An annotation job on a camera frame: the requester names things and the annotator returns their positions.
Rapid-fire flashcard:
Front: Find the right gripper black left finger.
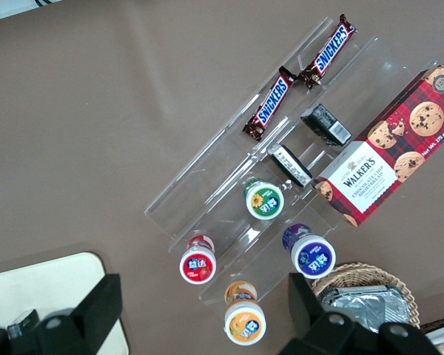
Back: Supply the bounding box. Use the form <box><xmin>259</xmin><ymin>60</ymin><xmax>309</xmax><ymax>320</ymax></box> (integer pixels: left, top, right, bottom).
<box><xmin>36</xmin><ymin>272</ymin><xmax>124</xmax><ymax>355</ymax></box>

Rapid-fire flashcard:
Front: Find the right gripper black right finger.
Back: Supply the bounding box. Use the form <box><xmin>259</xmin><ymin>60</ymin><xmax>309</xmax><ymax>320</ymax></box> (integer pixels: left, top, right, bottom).
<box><xmin>280</xmin><ymin>272</ymin><xmax>444</xmax><ymax>355</ymax></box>

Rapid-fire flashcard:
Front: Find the aluminium foil tray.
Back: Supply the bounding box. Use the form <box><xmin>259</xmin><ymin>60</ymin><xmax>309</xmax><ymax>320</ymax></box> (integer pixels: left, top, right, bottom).
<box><xmin>320</xmin><ymin>285</ymin><xmax>411</xmax><ymax>334</ymax></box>

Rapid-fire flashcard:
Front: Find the cream plastic tray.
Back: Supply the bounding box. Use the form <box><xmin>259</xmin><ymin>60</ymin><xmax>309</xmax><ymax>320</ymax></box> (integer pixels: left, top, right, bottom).
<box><xmin>0</xmin><ymin>251</ymin><xmax>129</xmax><ymax>355</ymax></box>

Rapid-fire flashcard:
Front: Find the light wicker basket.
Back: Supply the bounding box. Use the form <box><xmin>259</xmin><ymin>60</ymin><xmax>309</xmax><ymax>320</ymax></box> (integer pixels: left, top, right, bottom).
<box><xmin>310</xmin><ymin>262</ymin><xmax>421</xmax><ymax>330</ymax></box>

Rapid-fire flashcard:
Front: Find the purple gum bottle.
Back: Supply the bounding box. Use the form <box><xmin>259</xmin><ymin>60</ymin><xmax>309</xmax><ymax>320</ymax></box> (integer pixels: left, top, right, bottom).
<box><xmin>282</xmin><ymin>223</ymin><xmax>337</xmax><ymax>280</ymax></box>

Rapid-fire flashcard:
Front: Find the orange gum bottle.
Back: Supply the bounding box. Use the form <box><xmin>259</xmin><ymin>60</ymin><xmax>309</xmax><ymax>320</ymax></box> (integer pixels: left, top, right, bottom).
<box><xmin>223</xmin><ymin>280</ymin><xmax>267</xmax><ymax>346</ymax></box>

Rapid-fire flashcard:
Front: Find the small black box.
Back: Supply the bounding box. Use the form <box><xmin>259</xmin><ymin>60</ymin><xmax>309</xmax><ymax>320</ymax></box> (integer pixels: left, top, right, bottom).
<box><xmin>300</xmin><ymin>103</ymin><xmax>353</xmax><ymax>148</ymax></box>
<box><xmin>267</xmin><ymin>143</ymin><xmax>314</xmax><ymax>189</ymax></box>
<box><xmin>7</xmin><ymin>309</ymin><xmax>41</xmax><ymax>339</ymax></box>

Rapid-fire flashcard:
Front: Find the red gum bottle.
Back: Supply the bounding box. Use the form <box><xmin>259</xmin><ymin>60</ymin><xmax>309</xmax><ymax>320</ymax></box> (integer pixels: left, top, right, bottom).
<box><xmin>179</xmin><ymin>234</ymin><xmax>218</xmax><ymax>285</ymax></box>

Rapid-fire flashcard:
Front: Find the green gum bottle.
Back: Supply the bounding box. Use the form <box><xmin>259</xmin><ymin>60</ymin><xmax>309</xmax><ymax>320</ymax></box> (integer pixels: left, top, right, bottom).
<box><xmin>243</xmin><ymin>177</ymin><xmax>285</xmax><ymax>221</ymax></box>

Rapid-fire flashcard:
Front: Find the red Walkers shortbread box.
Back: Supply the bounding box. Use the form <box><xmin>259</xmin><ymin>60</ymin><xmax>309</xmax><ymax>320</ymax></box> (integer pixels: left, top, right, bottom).
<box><xmin>312</xmin><ymin>64</ymin><xmax>444</xmax><ymax>229</ymax></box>

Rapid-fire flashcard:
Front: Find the clear acrylic tiered stand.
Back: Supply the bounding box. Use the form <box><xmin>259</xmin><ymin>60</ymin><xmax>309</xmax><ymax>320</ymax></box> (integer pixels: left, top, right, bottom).
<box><xmin>143</xmin><ymin>16</ymin><xmax>430</xmax><ymax>319</ymax></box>

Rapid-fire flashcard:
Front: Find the Snickers chocolate bar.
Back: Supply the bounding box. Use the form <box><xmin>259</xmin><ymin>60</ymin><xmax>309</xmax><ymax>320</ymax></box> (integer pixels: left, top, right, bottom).
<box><xmin>297</xmin><ymin>13</ymin><xmax>358</xmax><ymax>89</ymax></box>
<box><xmin>243</xmin><ymin>66</ymin><xmax>296</xmax><ymax>142</ymax></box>

